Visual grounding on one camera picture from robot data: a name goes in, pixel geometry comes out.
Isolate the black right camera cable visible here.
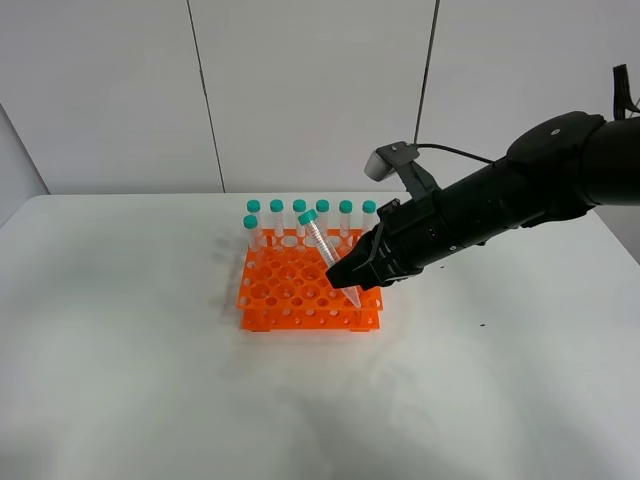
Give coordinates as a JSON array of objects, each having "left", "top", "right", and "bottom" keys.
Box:
[{"left": 414, "top": 143, "right": 496, "bottom": 165}]

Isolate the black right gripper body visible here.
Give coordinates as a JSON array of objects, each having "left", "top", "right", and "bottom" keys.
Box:
[{"left": 367, "top": 192, "right": 443, "bottom": 287}]

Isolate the back-row test tube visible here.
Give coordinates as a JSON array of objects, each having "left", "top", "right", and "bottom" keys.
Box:
[
  {"left": 269, "top": 199, "right": 284, "bottom": 238},
  {"left": 245, "top": 199, "right": 264, "bottom": 251},
  {"left": 361, "top": 200, "right": 376, "bottom": 235},
  {"left": 315, "top": 199, "right": 330, "bottom": 235},
  {"left": 339, "top": 200, "right": 353, "bottom": 238},
  {"left": 293, "top": 199, "right": 307, "bottom": 238}
]

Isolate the orange test tube rack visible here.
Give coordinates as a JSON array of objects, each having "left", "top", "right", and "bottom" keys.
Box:
[{"left": 237, "top": 228, "right": 383, "bottom": 332}]

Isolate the front-left racked test tube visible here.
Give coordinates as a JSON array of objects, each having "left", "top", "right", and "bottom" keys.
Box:
[{"left": 243, "top": 214, "right": 263, "bottom": 268}]

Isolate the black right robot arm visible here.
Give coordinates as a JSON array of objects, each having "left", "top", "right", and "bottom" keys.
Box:
[{"left": 327, "top": 112, "right": 639, "bottom": 290}]

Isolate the green-capped test tube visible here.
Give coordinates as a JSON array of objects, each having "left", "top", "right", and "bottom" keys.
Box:
[{"left": 298, "top": 209, "right": 361, "bottom": 308}]

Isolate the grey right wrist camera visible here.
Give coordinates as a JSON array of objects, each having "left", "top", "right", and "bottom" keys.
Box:
[{"left": 364, "top": 141, "right": 419, "bottom": 182}]

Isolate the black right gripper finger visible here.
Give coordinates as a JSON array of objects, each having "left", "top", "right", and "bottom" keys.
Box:
[
  {"left": 327, "top": 264, "right": 385, "bottom": 291},
  {"left": 329, "top": 231, "right": 378, "bottom": 280}
]

